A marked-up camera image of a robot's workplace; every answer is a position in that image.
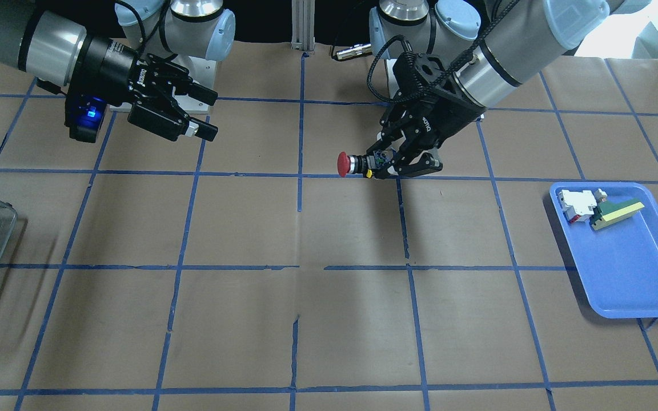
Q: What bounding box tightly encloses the aluminium frame post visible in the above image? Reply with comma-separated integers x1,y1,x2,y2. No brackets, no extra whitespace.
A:
291,0,315,54

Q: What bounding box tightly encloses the blue plastic tray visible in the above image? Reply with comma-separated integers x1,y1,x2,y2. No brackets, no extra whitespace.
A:
549,182,658,319

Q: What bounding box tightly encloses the metal cable connector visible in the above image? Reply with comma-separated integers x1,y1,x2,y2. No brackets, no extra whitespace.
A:
331,43,373,62

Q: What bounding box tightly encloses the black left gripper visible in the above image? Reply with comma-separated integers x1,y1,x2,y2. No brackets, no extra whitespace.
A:
366,93,487,179

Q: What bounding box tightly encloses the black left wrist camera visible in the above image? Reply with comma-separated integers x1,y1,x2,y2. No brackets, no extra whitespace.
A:
391,52,448,103

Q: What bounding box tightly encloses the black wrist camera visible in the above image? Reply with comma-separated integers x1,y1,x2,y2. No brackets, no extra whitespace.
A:
391,52,448,103
65,93,107,143

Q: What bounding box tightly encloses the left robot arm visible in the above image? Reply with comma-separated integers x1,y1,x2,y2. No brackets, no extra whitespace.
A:
337,1,648,179

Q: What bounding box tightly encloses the red emergency stop button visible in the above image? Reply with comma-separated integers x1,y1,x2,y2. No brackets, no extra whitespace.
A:
336,150,398,179

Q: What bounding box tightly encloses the green yellow terminal block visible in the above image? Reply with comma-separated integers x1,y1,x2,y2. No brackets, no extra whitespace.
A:
590,189,645,231

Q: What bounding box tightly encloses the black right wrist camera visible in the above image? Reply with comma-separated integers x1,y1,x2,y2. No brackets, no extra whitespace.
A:
65,93,107,143

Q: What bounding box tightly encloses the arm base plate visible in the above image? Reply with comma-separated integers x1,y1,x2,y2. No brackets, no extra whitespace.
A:
110,54,219,114
385,57,483,122

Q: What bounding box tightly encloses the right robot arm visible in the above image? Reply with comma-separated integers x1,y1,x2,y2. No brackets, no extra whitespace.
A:
0,1,235,143

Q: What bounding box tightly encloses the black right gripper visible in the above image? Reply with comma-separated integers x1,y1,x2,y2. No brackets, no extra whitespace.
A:
125,53,218,142

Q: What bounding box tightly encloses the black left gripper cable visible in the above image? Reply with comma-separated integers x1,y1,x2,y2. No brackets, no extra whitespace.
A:
366,0,521,106

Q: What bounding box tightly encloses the white circuit breaker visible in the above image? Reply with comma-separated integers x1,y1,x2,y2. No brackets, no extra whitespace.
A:
557,190,597,224

